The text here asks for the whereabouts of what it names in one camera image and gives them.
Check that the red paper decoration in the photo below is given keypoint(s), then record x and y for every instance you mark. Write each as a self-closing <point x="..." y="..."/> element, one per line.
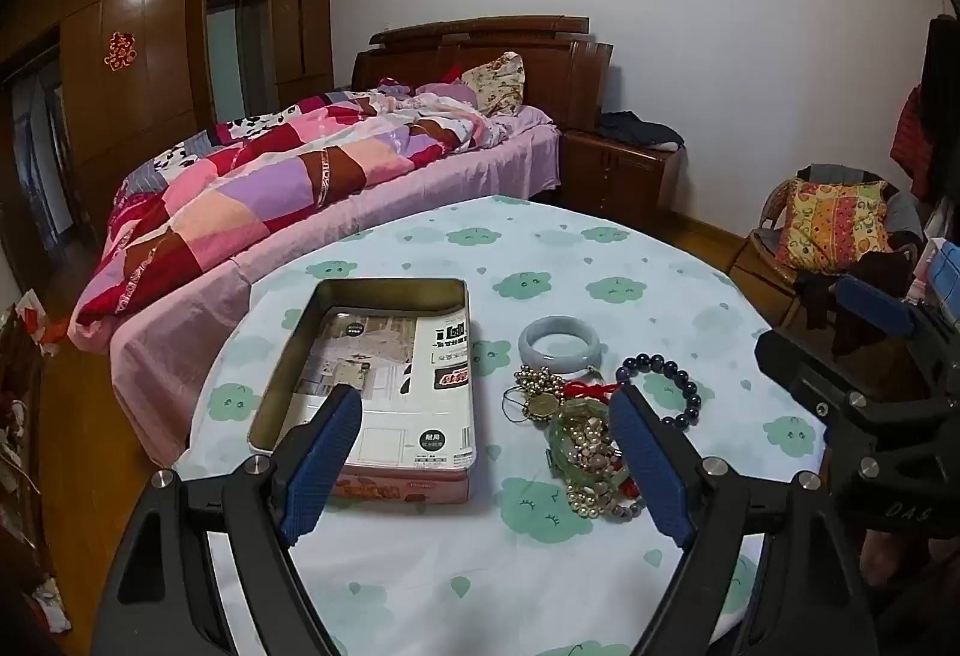
<point x="116" y="50"/>

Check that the colourful patterned cushion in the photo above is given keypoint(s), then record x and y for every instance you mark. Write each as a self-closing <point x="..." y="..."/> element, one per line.
<point x="832" y="225"/>

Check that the purple pillow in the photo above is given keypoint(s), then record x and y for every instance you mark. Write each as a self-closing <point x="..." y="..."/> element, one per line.
<point x="446" y="91"/>

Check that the wooden nightstand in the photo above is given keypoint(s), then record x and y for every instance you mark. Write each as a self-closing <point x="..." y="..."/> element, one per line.
<point x="622" y="176"/>

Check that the printed paper sheet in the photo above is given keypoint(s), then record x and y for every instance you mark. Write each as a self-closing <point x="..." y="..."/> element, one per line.
<point x="405" y="363"/>

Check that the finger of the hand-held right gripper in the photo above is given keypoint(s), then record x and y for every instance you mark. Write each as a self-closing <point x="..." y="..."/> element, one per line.
<point x="810" y="378"/>
<point x="874" y="307"/>

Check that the green jade bangle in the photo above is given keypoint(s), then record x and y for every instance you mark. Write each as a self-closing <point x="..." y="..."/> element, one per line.
<point x="556" y="447"/>

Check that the dark clothes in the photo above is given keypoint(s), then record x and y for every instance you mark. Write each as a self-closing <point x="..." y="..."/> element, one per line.
<point x="637" y="129"/>

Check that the cluttered wooden shelf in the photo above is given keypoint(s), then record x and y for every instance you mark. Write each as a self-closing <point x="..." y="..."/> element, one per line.
<point x="22" y="446"/>

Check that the wooden headboard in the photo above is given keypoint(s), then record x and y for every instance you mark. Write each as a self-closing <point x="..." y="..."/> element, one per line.
<point x="555" y="63"/>

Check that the bed with pink sheet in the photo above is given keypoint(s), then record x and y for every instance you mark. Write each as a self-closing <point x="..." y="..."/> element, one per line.
<point x="195" y="341"/>

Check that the pale lavender jade bangle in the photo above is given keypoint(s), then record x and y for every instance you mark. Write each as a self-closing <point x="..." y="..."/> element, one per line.
<point x="527" y="347"/>

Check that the patchwork quilt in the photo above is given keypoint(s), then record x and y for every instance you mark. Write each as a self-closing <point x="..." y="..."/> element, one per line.
<point x="247" y="191"/>

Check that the red hanging garment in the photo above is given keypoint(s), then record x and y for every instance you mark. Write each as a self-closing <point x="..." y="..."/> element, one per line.
<point x="909" y="138"/>

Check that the floral pillow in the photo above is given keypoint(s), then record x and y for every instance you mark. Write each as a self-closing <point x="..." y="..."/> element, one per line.
<point x="495" y="82"/>

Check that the wicker chair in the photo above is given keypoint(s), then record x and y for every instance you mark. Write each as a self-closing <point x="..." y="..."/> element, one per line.
<point x="757" y="251"/>

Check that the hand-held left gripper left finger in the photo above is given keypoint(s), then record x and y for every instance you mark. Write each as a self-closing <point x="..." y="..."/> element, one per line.
<point x="322" y="468"/>

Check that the dark garment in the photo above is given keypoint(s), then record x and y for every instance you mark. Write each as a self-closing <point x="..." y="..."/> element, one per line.
<point x="885" y="266"/>

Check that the person's right hand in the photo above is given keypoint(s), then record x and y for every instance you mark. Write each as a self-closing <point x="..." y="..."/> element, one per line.
<point x="900" y="562"/>

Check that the rectangular metal tin box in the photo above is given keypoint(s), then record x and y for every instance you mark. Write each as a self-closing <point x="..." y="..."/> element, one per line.
<point x="420" y="476"/>

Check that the wooden wardrobe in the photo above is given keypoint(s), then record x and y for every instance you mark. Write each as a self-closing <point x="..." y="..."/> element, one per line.
<point x="150" y="71"/>

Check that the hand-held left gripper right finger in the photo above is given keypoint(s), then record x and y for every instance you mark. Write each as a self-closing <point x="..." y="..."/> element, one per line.
<point x="646" y="468"/>

